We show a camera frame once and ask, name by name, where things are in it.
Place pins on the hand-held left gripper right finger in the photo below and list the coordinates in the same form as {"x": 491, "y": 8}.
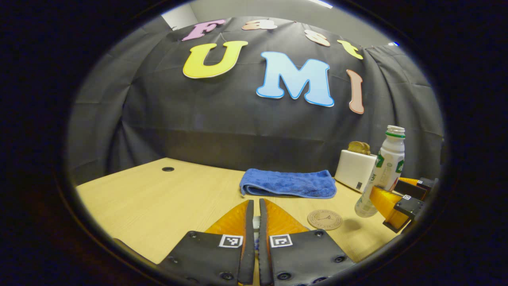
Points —
{"x": 264, "y": 246}

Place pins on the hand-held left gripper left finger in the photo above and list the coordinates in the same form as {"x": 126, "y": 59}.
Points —
{"x": 248, "y": 246}

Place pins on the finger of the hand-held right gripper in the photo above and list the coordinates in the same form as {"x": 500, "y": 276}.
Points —
{"x": 416, "y": 187}
{"x": 408, "y": 206}

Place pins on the white teacup lid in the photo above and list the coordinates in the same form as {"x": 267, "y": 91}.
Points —
{"x": 256, "y": 224}

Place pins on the white plastic water bottle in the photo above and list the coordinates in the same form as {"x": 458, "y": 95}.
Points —
{"x": 387, "y": 163}

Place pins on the round wooden coaster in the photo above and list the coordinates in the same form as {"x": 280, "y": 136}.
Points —
{"x": 324, "y": 219}

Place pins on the brown toast slice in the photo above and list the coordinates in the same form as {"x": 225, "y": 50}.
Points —
{"x": 356, "y": 147}
{"x": 367, "y": 148}

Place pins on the white toaster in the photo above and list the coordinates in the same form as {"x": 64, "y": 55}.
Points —
{"x": 355, "y": 169}

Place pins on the blue folded towel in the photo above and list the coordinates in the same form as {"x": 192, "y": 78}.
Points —
{"x": 289, "y": 183}

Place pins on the ceiling light panel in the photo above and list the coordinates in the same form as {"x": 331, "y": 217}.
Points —
{"x": 320, "y": 3}

